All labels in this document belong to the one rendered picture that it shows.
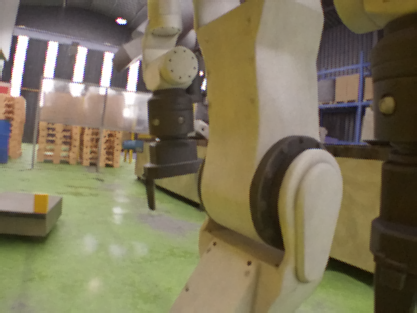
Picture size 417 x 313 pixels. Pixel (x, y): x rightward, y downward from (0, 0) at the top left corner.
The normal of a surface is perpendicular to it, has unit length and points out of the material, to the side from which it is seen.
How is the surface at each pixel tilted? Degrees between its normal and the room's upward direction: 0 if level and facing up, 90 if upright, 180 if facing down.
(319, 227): 90
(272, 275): 90
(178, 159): 90
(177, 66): 90
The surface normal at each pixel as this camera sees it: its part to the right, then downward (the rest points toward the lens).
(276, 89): 0.53, 0.07
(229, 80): -0.84, 0.10
